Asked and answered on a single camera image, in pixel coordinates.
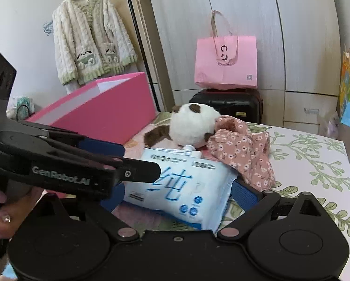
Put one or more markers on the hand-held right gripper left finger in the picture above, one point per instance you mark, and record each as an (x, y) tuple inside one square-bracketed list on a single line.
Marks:
[(116, 196)]

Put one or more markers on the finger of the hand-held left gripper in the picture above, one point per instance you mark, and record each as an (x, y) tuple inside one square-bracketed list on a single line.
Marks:
[(104, 148), (140, 173)]

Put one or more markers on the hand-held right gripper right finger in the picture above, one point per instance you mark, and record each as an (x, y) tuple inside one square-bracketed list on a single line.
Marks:
[(245, 194)]

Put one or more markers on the pink cardboard box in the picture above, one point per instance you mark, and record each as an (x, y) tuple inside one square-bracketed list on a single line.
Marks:
[(110, 108)]

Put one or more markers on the blue white wet wipes pack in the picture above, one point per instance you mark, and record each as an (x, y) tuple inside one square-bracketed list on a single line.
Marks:
[(189, 190)]

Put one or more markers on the person's left hand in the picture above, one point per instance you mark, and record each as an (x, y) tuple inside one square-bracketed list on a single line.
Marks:
[(14, 215)]

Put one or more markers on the pink floral cloth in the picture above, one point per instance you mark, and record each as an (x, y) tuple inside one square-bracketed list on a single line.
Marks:
[(245, 155)]

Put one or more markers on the white plastic bag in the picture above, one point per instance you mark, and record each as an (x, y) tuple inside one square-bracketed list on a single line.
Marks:
[(21, 106)]

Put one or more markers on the white fluffy pants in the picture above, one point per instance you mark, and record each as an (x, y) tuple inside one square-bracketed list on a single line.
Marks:
[(72, 86)]

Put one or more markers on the panda plush toy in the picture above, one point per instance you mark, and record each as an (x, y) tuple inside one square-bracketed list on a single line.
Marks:
[(192, 126)]

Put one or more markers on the floral printed sheet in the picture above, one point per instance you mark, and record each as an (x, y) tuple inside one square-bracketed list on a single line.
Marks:
[(309, 164)]

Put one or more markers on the black suitcase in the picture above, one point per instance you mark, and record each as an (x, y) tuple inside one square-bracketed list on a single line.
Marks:
[(227, 105)]

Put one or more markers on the black clothes rack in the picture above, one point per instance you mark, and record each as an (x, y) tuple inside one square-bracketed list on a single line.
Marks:
[(140, 44)]

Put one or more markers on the small purple object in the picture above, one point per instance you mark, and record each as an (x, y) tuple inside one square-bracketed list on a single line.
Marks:
[(333, 124)]

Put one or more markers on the cream green fluffy cardigan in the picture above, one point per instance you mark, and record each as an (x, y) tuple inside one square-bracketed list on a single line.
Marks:
[(90, 35)]

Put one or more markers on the pink tote bag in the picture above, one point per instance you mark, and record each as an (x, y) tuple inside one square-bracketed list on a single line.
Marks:
[(224, 64)]

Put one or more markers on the light wooden board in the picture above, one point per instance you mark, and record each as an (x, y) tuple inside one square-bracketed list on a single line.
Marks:
[(147, 20)]

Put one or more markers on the grey wooden wardrobe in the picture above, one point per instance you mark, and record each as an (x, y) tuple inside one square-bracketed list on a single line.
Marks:
[(251, 20)]

